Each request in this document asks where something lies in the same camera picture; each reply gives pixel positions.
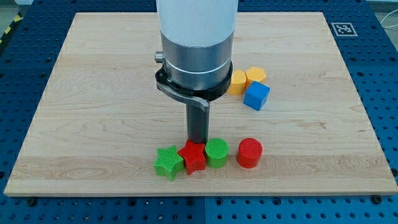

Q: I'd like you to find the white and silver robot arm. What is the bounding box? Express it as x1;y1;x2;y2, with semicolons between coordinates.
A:
156;0;238;101

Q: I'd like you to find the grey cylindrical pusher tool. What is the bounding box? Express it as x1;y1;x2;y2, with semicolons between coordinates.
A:
186;100;210;144

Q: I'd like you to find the green cylinder block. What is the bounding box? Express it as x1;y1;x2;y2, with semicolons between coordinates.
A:
205;138;229;169

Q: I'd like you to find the yellow half-round block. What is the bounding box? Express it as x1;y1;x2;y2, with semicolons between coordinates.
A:
227;70;246;95

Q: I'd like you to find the red star block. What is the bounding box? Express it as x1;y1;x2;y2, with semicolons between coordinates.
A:
177;139;206;175

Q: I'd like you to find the green star block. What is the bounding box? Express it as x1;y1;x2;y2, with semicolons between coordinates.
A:
154;146;184;181

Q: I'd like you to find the blue cube block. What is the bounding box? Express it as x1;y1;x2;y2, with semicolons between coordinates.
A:
243;81;271;111

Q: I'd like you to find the red cylinder block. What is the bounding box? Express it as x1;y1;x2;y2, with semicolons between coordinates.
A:
236;138;263;169

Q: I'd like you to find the yellow hexagon block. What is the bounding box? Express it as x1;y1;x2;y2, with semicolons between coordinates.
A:
245;67;267;89

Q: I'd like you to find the light wooden board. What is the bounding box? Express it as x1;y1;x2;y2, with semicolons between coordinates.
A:
4;12;397;197

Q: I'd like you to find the white fiducial marker tag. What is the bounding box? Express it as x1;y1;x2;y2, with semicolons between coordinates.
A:
331;22;358;37

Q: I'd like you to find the black yellow hazard tape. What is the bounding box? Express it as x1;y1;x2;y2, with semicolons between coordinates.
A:
1;11;24;47

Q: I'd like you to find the white cable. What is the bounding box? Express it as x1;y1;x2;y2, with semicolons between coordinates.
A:
379;8;398;32

